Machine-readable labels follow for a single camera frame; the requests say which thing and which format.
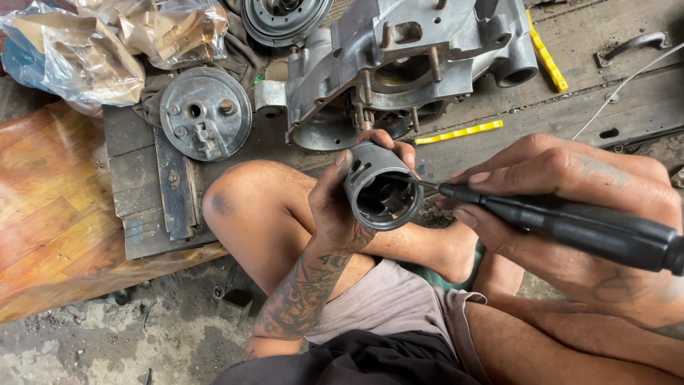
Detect person's pale grey shorts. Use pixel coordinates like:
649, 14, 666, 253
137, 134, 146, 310
305, 259, 489, 385

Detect person's right leg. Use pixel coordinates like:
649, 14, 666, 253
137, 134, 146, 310
464, 250, 684, 385

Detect dark stepped wooden block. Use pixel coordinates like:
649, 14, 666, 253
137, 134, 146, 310
102, 104, 220, 261

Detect blue plastic bag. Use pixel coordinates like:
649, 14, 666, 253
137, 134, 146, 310
0, 37, 54, 94

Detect person's left hand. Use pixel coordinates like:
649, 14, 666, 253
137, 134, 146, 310
308, 129, 418, 257

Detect person's right hand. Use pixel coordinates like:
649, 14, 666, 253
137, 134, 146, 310
434, 134, 684, 329

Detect long yellow plastic strip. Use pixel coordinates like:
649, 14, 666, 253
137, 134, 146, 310
526, 8, 569, 94

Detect person's black shirt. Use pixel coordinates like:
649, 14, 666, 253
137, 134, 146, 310
211, 329, 482, 385

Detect clear bag with brown paper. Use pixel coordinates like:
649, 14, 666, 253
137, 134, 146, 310
0, 0, 230, 116

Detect orange-brown wooden board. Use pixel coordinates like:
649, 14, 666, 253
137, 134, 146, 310
0, 101, 230, 325

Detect thin white cable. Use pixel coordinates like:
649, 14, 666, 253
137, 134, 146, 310
572, 42, 684, 141

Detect black rotary hand tool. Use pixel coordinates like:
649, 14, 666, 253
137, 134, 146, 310
382, 172, 684, 277

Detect grey metal door handle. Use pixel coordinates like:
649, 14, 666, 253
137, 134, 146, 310
594, 31, 673, 68

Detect round ribbed metal engine disc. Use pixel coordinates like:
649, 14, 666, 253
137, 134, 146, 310
241, 0, 335, 49

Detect round grey brake plate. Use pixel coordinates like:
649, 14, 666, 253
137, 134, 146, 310
159, 66, 253, 163

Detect person's leg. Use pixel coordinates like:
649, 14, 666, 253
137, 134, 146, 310
201, 159, 482, 300
464, 250, 684, 385

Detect grey metal engine crankcase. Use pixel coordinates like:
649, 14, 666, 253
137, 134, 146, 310
254, 0, 539, 153

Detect weathered grey wooden panel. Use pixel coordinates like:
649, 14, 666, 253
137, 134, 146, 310
417, 0, 684, 180

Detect grey metal piston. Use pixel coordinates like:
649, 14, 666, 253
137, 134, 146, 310
343, 140, 424, 232

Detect person's left leg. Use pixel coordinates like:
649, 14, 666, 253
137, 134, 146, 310
201, 159, 482, 300

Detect short yellow plastic strip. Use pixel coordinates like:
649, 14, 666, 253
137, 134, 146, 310
414, 119, 504, 146

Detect dark plank with bolt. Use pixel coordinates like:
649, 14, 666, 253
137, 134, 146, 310
154, 125, 202, 241

